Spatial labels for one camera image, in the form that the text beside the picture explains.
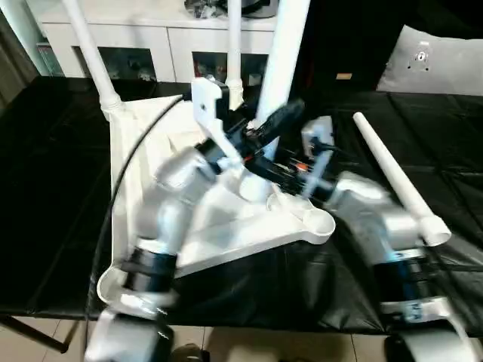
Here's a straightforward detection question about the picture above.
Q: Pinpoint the white plastic table leg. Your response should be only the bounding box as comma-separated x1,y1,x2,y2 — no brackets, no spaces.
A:
352,112,453,247
225,0,246,111
240,0,312,205
63,0,122,118

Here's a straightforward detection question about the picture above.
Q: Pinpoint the white plastic table top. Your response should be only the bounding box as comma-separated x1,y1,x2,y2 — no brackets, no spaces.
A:
97,90,337,314

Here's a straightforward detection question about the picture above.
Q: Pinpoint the black cabinet with gold label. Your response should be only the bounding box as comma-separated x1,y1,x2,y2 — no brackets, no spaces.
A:
300,0,409,92

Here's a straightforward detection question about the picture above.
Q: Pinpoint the white sideboard cabinet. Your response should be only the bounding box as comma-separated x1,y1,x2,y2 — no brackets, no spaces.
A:
35,0,281,83

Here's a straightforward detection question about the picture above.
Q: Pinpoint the grey cushion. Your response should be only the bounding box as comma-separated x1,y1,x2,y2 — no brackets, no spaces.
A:
376,24,483,96

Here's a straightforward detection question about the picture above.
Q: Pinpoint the black work mat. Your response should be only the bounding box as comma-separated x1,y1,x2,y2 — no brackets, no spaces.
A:
0,75,483,337

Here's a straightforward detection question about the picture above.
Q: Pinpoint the dark robot foot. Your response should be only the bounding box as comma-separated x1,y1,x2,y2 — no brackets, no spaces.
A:
171,345,211,362

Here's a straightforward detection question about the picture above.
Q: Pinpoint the grey curtain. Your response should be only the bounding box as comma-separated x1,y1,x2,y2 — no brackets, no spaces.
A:
0,11,39,111

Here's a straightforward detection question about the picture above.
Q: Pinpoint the black floor stand bar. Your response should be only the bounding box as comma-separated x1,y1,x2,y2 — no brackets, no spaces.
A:
0,314,75,354

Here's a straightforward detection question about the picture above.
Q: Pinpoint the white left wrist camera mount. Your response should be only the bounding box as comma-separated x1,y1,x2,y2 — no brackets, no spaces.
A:
189,76,243,171

